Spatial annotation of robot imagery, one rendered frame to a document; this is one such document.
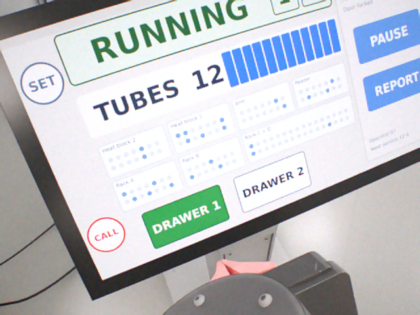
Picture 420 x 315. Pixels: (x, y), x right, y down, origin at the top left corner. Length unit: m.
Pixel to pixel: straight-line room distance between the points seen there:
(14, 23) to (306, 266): 0.33
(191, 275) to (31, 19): 1.16
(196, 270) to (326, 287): 1.23
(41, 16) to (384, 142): 0.42
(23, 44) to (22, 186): 1.51
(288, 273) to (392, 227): 1.44
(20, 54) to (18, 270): 1.35
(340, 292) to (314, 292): 0.02
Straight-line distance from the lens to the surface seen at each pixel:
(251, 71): 0.41
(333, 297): 0.21
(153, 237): 0.43
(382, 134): 0.51
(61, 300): 1.56
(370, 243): 1.57
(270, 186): 0.44
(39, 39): 0.39
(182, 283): 1.41
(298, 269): 0.21
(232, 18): 0.41
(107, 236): 0.42
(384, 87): 0.51
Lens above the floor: 1.38
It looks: 55 degrees down
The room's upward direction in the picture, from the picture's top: 6 degrees counter-clockwise
